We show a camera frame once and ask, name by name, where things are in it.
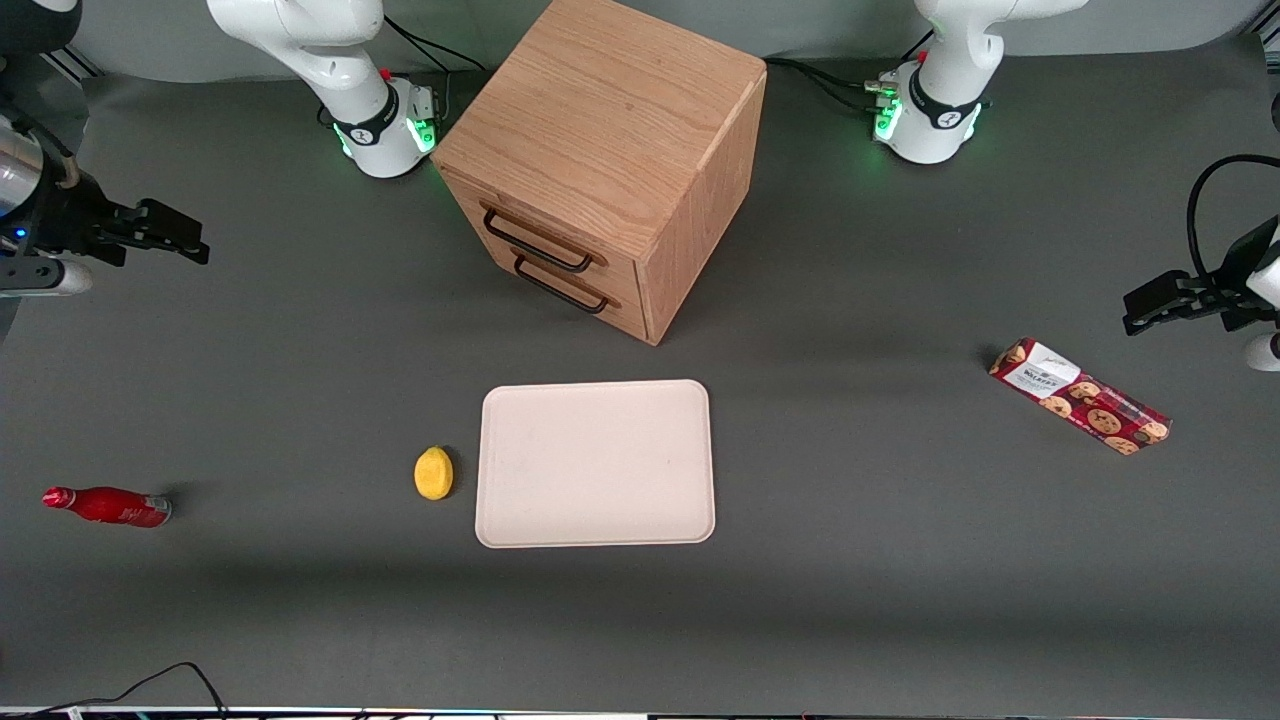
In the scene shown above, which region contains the thin black floor cable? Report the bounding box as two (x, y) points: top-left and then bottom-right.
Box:
(0, 661), (233, 720)

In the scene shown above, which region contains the black left arm base cable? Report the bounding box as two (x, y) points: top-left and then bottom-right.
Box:
(764, 56), (901, 117)

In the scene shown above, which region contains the red cookie box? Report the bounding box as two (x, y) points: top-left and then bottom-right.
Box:
(988, 338), (1172, 457)

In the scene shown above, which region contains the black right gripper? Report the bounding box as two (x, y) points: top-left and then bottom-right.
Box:
(15, 175), (212, 267)

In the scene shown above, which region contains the black arm base cable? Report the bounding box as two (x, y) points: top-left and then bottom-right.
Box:
(764, 56), (901, 117)
(383, 14), (491, 113)

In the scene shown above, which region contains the beige rectangular tray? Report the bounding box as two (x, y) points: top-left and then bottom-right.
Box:
(475, 379), (717, 550)

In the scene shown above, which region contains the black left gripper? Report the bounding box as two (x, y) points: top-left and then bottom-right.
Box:
(1122, 215), (1280, 337)

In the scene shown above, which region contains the black right arm base cable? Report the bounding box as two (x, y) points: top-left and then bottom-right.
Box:
(383, 14), (491, 113)

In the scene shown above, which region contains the yellow lemon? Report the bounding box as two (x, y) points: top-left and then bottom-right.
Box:
(414, 446), (455, 501)

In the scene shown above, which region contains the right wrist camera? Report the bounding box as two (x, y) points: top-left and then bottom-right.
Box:
(0, 257), (94, 298)

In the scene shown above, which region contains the dark grey table mat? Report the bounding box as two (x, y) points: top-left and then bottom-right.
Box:
(0, 38), (1280, 713)

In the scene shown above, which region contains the black left gripper cable loop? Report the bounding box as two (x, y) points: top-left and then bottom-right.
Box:
(1186, 154), (1280, 293)

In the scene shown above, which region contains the red bottle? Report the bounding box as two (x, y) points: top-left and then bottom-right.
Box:
(42, 486), (173, 529)

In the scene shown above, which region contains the oak wooden drawer cabinet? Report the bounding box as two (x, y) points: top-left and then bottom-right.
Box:
(430, 0), (769, 347)

